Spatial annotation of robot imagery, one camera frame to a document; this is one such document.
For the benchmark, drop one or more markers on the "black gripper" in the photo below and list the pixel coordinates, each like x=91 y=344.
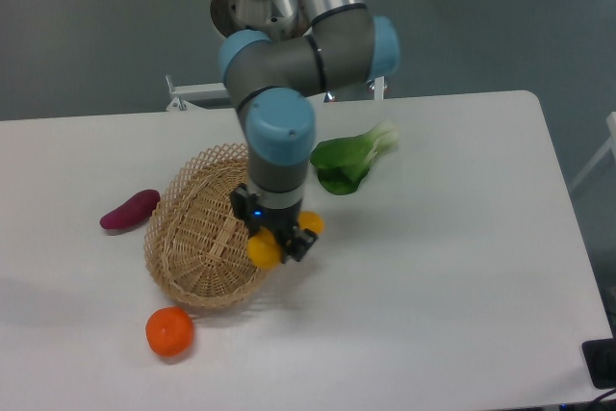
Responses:
x=282 y=222

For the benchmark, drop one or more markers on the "yellow mango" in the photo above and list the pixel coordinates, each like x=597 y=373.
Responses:
x=265 y=252

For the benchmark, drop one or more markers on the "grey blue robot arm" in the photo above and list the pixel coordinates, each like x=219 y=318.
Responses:
x=279 y=129

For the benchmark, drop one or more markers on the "woven wicker basket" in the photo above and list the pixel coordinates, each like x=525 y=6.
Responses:
x=194 y=247

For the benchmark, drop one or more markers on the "green bok choy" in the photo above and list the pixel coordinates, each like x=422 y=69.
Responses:
x=341 y=164

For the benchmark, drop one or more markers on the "purple sweet potato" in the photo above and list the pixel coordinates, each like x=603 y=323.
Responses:
x=132 y=212

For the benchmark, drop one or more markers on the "orange tangerine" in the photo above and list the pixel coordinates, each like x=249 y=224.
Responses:
x=169 y=331

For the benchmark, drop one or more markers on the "black device at edge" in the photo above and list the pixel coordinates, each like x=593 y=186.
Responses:
x=599 y=356

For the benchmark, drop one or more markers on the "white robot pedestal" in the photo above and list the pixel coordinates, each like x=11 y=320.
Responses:
x=202 y=92

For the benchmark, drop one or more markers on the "white frame at right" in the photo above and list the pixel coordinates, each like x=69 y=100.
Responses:
x=597 y=165

